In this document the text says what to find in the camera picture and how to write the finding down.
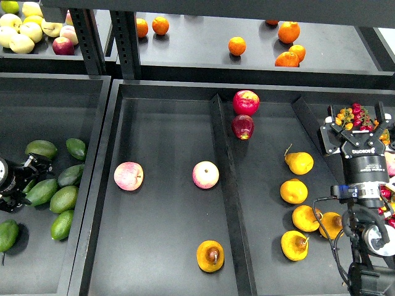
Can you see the orange cherry tomato bunch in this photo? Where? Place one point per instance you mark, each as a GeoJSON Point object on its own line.
{"type": "Point", "coordinates": [345, 119]}

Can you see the orange partly hidden top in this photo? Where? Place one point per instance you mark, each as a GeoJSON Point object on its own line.
{"type": "Point", "coordinates": [272, 22]}

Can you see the bright red apple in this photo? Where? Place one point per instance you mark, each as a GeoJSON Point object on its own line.
{"type": "Point", "coordinates": [246, 102]}

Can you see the green avocado under gripper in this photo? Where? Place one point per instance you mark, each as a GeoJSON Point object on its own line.
{"type": "Point", "coordinates": [42, 192]}

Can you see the orange tomato bunch right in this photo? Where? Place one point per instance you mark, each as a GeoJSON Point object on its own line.
{"type": "Point", "coordinates": [385, 137]}

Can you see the dark green avocado top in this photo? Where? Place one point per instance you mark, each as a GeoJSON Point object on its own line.
{"type": "Point", "coordinates": [77, 148]}

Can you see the dark red apple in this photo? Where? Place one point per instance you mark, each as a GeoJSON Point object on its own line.
{"type": "Point", "coordinates": [243, 127]}

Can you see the yellow pear bottom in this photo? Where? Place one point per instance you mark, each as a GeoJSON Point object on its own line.
{"type": "Point", "coordinates": [294, 245]}

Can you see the red apple on shelf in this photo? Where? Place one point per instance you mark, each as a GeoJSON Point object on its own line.
{"type": "Point", "coordinates": [63, 46]}

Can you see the pink apple right edge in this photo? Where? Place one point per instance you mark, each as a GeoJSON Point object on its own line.
{"type": "Point", "coordinates": [390, 163]}

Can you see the orange at shelf front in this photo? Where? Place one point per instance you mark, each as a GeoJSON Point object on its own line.
{"type": "Point", "coordinates": [287, 59]}

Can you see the green avocado bottom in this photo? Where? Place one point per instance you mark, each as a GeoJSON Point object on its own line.
{"type": "Point", "coordinates": [60, 228]}

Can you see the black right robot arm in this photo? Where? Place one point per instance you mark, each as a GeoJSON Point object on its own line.
{"type": "Point", "coordinates": [372, 240]}

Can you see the yellow apple front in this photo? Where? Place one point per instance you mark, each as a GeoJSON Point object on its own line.
{"type": "Point", "coordinates": [21, 44]}

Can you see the large orange on shelf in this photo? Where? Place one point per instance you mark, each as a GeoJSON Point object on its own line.
{"type": "Point", "coordinates": [289, 32]}

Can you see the dark green avocado far left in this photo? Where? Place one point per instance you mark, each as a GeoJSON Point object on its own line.
{"type": "Point", "coordinates": [29, 186]}

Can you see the small orange right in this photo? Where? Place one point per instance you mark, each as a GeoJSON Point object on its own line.
{"type": "Point", "coordinates": [299, 50]}

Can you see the orange on shelf centre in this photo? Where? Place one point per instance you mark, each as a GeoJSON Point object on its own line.
{"type": "Point", "coordinates": [237, 46]}

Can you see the yellow pear with stem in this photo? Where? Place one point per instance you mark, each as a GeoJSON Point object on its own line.
{"type": "Point", "coordinates": [300, 163]}

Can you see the light green avocado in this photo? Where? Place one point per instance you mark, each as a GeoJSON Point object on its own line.
{"type": "Point", "coordinates": [64, 199]}

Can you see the red cherry tomato bunch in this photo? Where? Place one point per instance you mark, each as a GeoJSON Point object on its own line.
{"type": "Point", "coordinates": [362, 119]}

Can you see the pink apple left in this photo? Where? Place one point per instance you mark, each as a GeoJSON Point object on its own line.
{"type": "Point", "coordinates": [129, 176]}

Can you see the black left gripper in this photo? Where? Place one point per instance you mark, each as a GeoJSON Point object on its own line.
{"type": "Point", "coordinates": [14, 179]}

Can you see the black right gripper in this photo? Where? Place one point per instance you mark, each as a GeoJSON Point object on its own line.
{"type": "Point", "coordinates": [362, 152]}

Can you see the mixed cherry tomatoes lower right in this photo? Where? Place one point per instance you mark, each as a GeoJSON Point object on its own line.
{"type": "Point", "coordinates": [387, 200]}

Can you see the dark green avocado middle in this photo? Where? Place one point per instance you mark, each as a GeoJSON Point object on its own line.
{"type": "Point", "coordinates": [71, 176]}

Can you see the yellow pear with brown base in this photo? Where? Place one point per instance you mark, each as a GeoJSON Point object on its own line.
{"type": "Point", "coordinates": [210, 256]}

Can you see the round yellow pear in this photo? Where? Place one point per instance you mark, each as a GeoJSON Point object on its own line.
{"type": "Point", "coordinates": [294, 191]}

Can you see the yellow apple middle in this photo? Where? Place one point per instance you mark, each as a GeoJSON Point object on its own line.
{"type": "Point", "coordinates": [32, 30]}

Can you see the black shelf post left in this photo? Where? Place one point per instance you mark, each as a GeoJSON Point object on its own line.
{"type": "Point", "coordinates": [86, 29]}

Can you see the black upper left shelf tray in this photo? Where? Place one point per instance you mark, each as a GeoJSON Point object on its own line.
{"type": "Point", "coordinates": [42, 58]}

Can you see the yellow pear right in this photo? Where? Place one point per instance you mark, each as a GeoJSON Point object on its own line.
{"type": "Point", "coordinates": [332, 223]}

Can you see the dark green avocado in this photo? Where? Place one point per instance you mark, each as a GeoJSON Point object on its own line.
{"type": "Point", "coordinates": [29, 186]}
{"type": "Point", "coordinates": [77, 148]}
{"type": "Point", "coordinates": [71, 176]}

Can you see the yellow apple left edge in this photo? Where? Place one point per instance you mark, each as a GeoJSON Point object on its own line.
{"type": "Point", "coordinates": [6, 33]}

